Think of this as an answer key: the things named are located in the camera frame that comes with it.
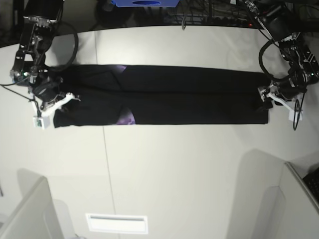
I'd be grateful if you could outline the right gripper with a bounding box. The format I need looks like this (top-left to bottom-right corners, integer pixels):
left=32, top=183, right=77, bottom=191
left=28, top=77, right=81, bottom=116

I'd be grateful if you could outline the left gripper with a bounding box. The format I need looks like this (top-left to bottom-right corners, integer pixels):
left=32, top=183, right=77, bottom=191
left=258, top=81, right=307, bottom=111

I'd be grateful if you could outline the black T-shirt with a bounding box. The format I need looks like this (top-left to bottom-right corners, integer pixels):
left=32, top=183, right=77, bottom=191
left=53, top=65, right=269, bottom=128

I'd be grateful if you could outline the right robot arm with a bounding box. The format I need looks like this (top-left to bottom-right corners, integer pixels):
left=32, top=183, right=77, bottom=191
left=2, top=0, right=79, bottom=118

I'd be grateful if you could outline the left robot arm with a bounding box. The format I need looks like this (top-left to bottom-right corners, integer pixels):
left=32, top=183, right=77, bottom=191
left=244, top=0, right=319, bottom=109

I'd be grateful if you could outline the black keyboard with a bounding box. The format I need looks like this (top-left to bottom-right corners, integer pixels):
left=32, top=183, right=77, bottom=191
left=303, top=170, right=319, bottom=201

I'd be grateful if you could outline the blue box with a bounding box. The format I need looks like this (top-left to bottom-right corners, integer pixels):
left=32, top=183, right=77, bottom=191
left=111, top=0, right=179, bottom=7

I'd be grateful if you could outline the grey partition left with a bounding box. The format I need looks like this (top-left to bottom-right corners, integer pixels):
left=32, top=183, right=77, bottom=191
left=0, top=177, right=64, bottom=239

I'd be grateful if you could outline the grey partition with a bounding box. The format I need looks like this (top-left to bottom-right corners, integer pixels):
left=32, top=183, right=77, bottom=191
left=276, top=162, right=319, bottom=239
left=0, top=177, right=64, bottom=239

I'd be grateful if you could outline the grey partition right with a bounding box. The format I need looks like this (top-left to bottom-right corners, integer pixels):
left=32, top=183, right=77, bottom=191
left=276, top=162, right=319, bottom=239

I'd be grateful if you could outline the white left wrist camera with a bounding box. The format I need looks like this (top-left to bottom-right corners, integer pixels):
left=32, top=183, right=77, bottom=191
left=289, top=110, right=303, bottom=122

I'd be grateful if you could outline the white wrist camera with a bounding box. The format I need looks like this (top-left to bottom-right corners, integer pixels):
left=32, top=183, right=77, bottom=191
left=289, top=110, right=303, bottom=122
left=32, top=117, right=50, bottom=130

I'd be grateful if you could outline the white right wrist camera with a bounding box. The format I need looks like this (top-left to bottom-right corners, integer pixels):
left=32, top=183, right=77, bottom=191
left=32, top=117, right=50, bottom=130

